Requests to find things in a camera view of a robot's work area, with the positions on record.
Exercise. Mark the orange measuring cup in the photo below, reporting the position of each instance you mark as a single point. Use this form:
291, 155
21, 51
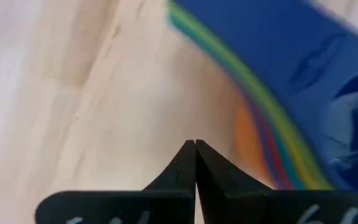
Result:
247, 140

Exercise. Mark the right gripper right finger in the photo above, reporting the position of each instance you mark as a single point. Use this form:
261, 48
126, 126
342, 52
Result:
259, 207

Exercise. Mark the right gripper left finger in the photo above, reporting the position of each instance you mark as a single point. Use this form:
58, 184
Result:
154, 207

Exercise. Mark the dark indigo measuring cup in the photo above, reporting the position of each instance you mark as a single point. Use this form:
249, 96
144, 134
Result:
291, 56

